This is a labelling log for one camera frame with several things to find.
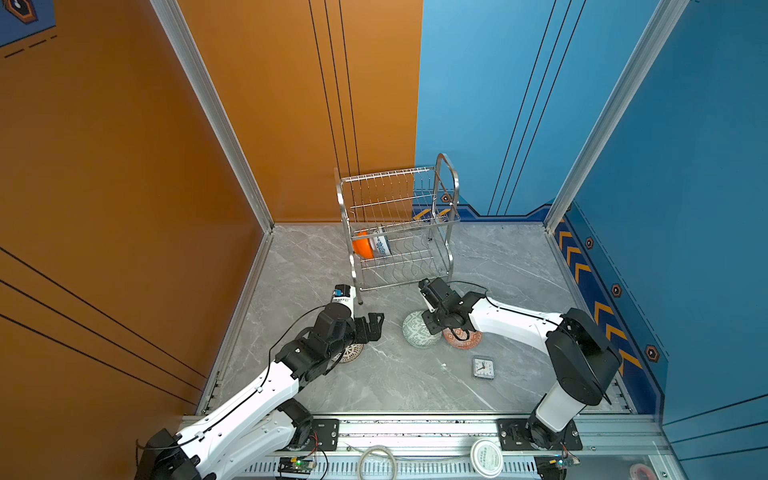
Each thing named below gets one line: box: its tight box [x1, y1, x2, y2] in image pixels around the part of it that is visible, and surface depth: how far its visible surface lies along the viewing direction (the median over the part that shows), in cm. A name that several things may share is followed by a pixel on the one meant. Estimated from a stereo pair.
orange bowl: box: [352, 229, 374, 259], surface depth 101 cm
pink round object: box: [629, 463, 657, 480], surface depth 70 cm
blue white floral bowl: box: [370, 235, 393, 257], surface depth 101 cm
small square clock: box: [472, 355, 496, 380], surface depth 84 cm
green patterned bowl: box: [402, 310, 443, 349], surface depth 91 cm
